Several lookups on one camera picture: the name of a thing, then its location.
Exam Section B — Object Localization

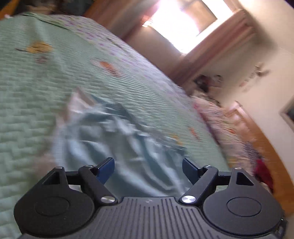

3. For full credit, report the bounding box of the light blue white jacket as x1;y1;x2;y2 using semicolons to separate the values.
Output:
50;88;191;198

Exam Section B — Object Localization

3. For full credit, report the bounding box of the dark patterned garment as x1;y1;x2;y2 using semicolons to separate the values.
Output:
243;142;262;167

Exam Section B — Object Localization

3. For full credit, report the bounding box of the floral folded duvet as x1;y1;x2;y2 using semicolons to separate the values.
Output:
192;97;255;175

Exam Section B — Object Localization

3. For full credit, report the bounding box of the dark red garment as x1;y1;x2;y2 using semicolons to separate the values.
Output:
254;158;274;193

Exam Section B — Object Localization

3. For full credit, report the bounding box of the wooden bed headboard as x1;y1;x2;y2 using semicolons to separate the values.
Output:
226;101;293;216

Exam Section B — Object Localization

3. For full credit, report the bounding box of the cluttered white nightstand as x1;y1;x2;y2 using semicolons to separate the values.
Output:
193;75;224;97

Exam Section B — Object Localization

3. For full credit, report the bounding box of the green quilted bee bedspread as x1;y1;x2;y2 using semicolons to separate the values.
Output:
1;13;228;238

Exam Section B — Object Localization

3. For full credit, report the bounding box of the pink right curtain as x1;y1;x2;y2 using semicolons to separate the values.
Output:
168;9;256;86

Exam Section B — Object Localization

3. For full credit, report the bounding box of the pink curtain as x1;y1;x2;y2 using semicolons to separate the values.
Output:
168;9;256;86
84;0;159;38

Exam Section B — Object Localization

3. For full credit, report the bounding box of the pink left curtain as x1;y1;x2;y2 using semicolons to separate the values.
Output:
84;0;159;38

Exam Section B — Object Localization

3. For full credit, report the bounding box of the framed wall picture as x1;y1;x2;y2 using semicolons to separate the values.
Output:
279;97;294;131

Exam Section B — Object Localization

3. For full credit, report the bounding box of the brass wall lamp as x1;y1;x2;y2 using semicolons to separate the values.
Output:
254;65;270;77

